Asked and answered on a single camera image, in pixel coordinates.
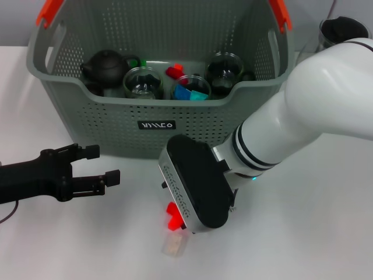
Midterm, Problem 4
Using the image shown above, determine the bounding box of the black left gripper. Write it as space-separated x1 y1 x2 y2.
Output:
0 143 121 205

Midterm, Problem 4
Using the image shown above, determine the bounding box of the orange sloped toy brick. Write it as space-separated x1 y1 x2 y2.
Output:
167 215 186 233

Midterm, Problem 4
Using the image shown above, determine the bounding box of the clear beige toy brick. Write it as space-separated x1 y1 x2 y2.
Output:
161 233 189 258

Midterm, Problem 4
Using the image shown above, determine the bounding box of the glass teacup with black base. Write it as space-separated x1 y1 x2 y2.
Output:
203 51 256 96
170 74 211 100
122 66 164 100

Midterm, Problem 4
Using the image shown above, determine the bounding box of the blue toy plate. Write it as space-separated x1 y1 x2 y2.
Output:
174 84 193 100

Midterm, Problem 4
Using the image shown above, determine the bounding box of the teal toy plate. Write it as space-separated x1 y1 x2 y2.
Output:
189 90 209 102

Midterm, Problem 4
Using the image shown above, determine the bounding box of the dark red toy brick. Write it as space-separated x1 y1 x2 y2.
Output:
165 66 183 80

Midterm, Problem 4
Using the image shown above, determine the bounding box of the grey perforated storage basket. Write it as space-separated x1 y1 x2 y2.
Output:
26 0 294 160

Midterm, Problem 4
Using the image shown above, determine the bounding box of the black brand label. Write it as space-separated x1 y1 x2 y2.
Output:
136 120 177 131

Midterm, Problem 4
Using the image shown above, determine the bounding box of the black clay teapot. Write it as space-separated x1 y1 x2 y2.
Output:
80 49 138 89

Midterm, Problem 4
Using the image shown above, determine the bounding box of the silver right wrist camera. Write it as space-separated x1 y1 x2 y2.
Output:
158 134 235 235

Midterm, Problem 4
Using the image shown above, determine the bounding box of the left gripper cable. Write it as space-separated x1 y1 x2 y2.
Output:
0 199 19 225

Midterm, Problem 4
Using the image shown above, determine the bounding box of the orange basket handle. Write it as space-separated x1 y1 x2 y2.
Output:
267 0 293 33
35 0 65 29

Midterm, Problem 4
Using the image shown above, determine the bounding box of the glass kettle with black handle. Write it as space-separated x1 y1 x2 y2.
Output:
297 16 371 59

